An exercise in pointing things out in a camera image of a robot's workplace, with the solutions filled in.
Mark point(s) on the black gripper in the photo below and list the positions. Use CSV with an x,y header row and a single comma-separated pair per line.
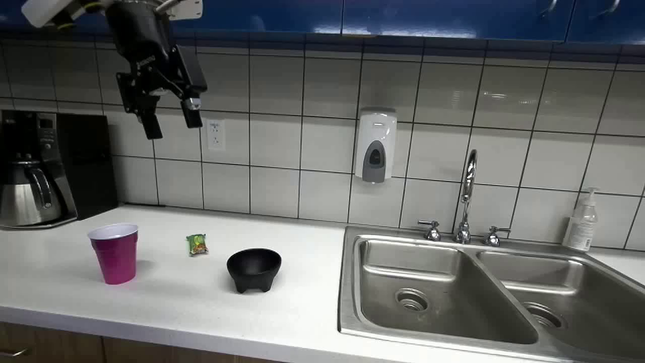
x,y
141,41

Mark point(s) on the green chocolate bar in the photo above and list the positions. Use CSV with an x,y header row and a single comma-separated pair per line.
x,y
195,245

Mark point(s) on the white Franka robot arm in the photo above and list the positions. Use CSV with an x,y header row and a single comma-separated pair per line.
x,y
47,8

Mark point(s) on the black footed bowl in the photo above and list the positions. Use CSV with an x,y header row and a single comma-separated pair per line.
x,y
254,267

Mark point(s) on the black coffee maker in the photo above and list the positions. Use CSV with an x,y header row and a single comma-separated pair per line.
x,y
72,161

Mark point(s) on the wide blue cabinet door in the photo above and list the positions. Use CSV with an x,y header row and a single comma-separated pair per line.
x,y
269,14

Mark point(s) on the pink plastic cup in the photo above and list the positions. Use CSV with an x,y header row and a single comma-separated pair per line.
x,y
116,256

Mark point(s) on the steel coffee carafe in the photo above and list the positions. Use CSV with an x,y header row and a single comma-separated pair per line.
x,y
26,193

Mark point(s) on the wooden base cabinet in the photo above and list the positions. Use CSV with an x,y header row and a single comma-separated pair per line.
x,y
81,345

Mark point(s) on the metal drawer pull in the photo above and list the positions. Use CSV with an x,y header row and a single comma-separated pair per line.
x,y
12,351

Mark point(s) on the chrome sink faucet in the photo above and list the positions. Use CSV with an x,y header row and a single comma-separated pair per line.
x,y
465,193

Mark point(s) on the stainless steel double sink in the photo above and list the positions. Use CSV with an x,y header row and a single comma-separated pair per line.
x,y
470,295

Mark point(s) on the clear pump soap bottle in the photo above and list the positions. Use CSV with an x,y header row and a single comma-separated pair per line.
x,y
581,225

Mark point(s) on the narrow blue cabinet door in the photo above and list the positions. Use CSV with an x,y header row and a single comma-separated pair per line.
x,y
607,22

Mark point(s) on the white wall outlet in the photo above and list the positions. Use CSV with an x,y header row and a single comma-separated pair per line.
x,y
215,134

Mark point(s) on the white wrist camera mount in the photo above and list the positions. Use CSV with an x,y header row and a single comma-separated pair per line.
x,y
185,8

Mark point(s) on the white wall soap dispenser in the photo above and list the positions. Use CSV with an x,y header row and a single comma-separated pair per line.
x,y
375,146

